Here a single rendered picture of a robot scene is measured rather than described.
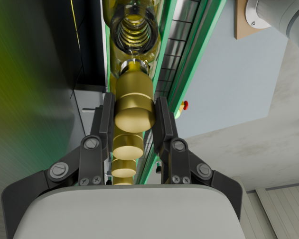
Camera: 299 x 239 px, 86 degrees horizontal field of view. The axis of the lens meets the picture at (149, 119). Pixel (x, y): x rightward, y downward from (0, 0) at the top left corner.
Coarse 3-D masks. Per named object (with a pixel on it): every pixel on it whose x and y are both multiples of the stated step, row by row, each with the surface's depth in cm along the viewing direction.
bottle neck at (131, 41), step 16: (128, 0) 9; (144, 0) 9; (112, 16) 9; (128, 16) 9; (144, 16) 9; (112, 32) 9; (128, 32) 12; (144, 32) 11; (128, 48) 10; (144, 48) 10
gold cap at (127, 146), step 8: (120, 136) 17; (128, 136) 17; (136, 136) 17; (120, 144) 16; (128, 144) 16; (136, 144) 16; (112, 152) 17; (120, 152) 17; (128, 152) 17; (136, 152) 17
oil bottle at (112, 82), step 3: (111, 75) 21; (111, 78) 21; (111, 81) 21; (114, 81) 20; (111, 84) 20; (114, 84) 20; (111, 87) 20; (114, 87) 20; (111, 90) 21; (114, 90) 20; (114, 93) 20
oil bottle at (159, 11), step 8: (104, 0) 13; (112, 0) 12; (152, 0) 12; (160, 0) 13; (104, 8) 13; (112, 8) 13; (160, 8) 13; (104, 16) 14; (136, 16) 16; (160, 16) 14; (160, 24) 15
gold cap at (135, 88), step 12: (132, 72) 14; (120, 84) 14; (132, 84) 13; (144, 84) 13; (120, 96) 13; (132, 96) 12; (144, 96) 13; (120, 108) 12; (132, 108) 12; (144, 108) 12; (120, 120) 12; (132, 120) 13; (144, 120) 13; (132, 132) 14
